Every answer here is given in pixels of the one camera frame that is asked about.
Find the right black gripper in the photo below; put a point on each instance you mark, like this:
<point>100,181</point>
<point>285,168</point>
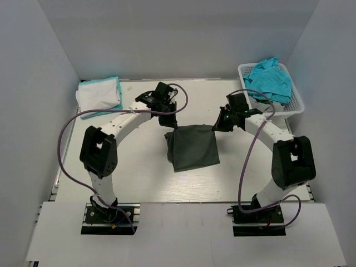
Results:
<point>219,125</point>

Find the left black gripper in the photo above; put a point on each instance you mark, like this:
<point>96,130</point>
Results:
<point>171,122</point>

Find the dark grey t shirt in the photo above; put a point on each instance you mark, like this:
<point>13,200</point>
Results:
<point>192,147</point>

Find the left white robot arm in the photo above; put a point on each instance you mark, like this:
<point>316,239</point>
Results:
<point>99,148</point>

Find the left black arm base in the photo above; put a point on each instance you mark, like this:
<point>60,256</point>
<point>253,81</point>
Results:
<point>98,220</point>

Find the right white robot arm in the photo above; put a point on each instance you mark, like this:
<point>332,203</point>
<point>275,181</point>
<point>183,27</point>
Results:
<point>292,157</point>

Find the grey garment in basket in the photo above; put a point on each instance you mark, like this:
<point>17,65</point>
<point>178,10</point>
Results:
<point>264,106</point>

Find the turquoise t shirt in basket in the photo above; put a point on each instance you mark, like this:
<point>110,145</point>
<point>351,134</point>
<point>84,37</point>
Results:
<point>269,79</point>

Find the white plastic laundry basket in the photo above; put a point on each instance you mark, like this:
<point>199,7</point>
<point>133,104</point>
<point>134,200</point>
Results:
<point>295,106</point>

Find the folded turquoise t shirt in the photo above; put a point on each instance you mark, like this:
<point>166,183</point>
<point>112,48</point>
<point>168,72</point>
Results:
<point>118,86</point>

